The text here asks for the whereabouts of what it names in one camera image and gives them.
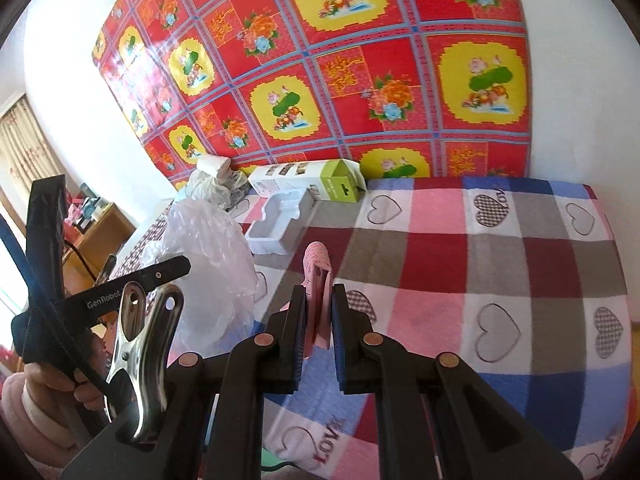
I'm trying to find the black cable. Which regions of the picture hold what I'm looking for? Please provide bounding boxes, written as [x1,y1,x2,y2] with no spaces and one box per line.
[62,240,101,291]

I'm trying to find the heart print checkered tablecloth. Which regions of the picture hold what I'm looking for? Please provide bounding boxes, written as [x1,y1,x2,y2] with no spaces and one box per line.
[120,175,633,480]

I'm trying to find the white green carton box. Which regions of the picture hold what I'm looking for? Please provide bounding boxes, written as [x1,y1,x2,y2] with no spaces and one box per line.
[248,159,368,203]

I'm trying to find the beige curtain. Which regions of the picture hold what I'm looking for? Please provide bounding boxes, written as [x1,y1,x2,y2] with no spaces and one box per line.
[0,95,66,241]

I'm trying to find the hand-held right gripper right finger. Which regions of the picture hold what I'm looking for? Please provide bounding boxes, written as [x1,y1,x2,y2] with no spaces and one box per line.
[331,282,583,480]

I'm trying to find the metal spring clip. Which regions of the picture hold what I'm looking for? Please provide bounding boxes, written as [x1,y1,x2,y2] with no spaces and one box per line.
[95,254,118,283]
[102,282,185,443]

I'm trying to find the person's left hand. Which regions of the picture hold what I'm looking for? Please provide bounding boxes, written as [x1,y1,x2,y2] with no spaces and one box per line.
[22,360,108,413]

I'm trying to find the clutter of small boxes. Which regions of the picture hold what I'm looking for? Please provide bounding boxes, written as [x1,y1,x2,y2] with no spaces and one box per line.
[67,185,108,233]

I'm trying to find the white tissue roll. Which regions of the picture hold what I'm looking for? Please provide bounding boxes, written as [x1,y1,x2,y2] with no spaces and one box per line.
[197,156,232,181]

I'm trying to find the white plastic tray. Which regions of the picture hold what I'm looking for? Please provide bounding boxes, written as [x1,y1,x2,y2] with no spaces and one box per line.
[245,189,317,256]

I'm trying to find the wooden cabinet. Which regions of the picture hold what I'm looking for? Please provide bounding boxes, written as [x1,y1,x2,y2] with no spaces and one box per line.
[62,202,136,301]

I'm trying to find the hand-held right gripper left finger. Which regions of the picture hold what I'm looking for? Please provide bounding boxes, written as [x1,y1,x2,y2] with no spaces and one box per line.
[65,284,308,480]

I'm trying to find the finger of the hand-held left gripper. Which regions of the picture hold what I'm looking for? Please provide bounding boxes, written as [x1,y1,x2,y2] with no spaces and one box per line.
[60,255,193,331]

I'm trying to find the clear plastic bag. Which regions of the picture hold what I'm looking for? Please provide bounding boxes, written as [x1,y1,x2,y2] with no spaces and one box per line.
[140,199,258,356]

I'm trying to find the white plastic bag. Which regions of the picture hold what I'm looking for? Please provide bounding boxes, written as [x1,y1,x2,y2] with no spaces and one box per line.
[185,167,236,206]

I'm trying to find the red yellow floral wall cloth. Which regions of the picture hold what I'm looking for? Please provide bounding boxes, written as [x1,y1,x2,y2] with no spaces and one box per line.
[92,0,531,188]

